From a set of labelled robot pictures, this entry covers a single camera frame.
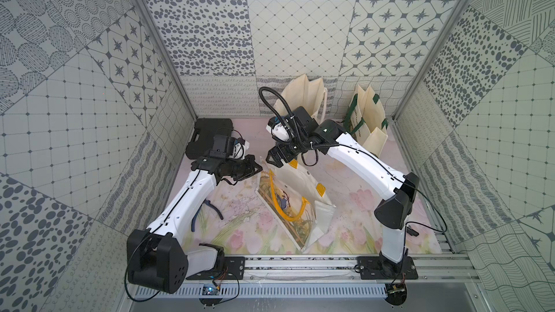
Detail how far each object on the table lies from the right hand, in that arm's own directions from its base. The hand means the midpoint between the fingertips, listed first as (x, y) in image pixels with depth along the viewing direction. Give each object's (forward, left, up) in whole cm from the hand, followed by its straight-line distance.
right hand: (278, 155), depth 76 cm
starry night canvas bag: (+38, -14, -3) cm, 41 cm away
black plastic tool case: (+27, +40, -18) cm, 51 cm away
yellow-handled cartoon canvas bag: (-14, -7, -7) cm, 17 cm away
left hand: (-3, +4, -5) cm, 7 cm away
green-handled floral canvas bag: (+19, -35, -1) cm, 40 cm away
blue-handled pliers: (-8, +30, -23) cm, 39 cm away
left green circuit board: (-38, +23, -26) cm, 51 cm away
